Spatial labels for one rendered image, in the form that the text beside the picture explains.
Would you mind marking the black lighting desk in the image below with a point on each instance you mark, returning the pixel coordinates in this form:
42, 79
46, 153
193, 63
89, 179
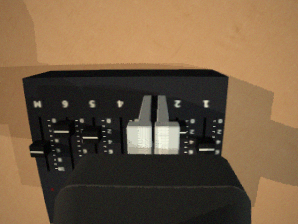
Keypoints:
67, 108

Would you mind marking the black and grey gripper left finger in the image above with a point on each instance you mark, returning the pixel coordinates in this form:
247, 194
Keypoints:
140, 135

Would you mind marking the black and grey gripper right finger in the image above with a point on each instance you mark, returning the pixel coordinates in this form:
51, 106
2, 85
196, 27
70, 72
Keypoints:
166, 134

